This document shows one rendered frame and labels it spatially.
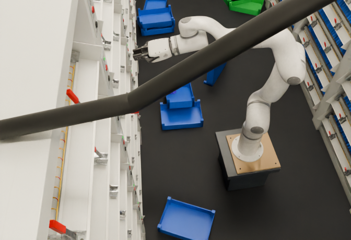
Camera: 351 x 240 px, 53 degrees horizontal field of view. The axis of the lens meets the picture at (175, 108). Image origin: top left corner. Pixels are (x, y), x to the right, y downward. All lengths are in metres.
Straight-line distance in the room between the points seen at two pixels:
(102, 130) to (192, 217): 1.37
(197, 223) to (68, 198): 1.62
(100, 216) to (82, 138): 0.21
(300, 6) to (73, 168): 0.52
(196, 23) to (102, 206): 0.88
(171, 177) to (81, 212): 1.73
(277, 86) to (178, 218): 1.05
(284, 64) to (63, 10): 1.06
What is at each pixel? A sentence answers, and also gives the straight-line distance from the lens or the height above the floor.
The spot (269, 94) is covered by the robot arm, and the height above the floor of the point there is 0.86.
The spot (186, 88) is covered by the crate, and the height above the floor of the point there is 0.01.
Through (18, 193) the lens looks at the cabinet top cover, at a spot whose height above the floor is 1.75.
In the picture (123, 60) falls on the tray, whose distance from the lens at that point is 1.73.
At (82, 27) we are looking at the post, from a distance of 0.85.
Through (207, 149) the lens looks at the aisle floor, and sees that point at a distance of 2.50.
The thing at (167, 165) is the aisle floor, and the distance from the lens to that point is 2.43.
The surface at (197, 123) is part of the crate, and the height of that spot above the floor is 0.05.
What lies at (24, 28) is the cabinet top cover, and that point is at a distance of 0.64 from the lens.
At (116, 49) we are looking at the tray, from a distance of 1.50.
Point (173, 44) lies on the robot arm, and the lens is 1.54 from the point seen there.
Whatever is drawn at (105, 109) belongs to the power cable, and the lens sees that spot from 0.42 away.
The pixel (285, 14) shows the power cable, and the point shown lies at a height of 1.92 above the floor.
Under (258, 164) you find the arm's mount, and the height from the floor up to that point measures 0.29.
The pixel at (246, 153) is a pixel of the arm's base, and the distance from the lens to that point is 2.12.
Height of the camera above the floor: 2.12
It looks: 52 degrees down
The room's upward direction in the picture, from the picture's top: 1 degrees counter-clockwise
